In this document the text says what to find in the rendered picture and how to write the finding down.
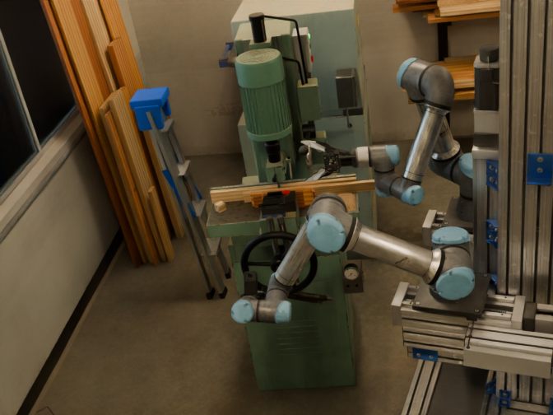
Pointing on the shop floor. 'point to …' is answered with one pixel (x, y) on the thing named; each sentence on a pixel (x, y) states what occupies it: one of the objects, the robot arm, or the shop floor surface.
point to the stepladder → (171, 163)
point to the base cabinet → (305, 333)
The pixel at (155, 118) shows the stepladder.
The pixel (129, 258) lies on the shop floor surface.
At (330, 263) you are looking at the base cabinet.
